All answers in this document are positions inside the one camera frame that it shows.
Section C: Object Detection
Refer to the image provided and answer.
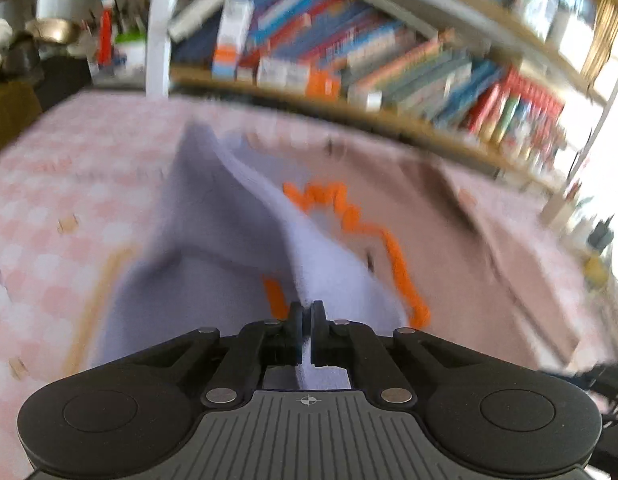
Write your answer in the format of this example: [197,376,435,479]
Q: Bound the brown box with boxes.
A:
[0,80,42,156]

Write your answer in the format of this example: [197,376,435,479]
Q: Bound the pink checkered printed table mat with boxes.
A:
[0,87,614,480]

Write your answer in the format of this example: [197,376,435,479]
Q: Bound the dark object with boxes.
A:
[4,40,45,86]

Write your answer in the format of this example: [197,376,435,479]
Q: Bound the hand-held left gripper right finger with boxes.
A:
[310,300,470,406]

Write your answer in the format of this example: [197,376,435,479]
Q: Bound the red boxed book set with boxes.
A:
[469,67,567,166]

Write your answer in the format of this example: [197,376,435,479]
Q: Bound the row of books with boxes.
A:
[171,0,567,171]

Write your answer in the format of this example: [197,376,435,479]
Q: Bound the brass bowl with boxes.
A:
[26,17,80,43]

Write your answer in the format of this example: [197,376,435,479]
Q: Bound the wooden bookshelf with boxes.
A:
[149,0,618,201]

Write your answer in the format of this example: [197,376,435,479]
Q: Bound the white shelf post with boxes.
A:
[146,0,182,101]

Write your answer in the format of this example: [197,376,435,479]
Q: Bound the bunch of pens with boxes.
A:
[82,0,147,36]

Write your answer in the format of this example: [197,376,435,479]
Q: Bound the white storage box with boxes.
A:
[549,0,597,53]

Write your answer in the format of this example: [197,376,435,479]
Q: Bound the white charger block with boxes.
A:
[348,87,385,112]

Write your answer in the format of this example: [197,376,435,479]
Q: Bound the tall white orange box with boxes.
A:
[211,0,255,81]

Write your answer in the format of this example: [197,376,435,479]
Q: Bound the purple sweater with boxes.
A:
[89,120,410,391]

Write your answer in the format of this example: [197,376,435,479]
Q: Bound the white green pen cup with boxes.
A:
[112,30,147,73]

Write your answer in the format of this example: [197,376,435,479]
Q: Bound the flat white orange box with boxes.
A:
[256,55,342,98]

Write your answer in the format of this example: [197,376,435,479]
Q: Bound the thick white book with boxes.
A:
[166,0,255,43]

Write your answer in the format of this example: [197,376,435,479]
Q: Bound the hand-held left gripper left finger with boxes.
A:
[136,300,306,408]

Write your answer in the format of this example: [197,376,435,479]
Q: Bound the pink sweater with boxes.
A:
[224,125,584,366]

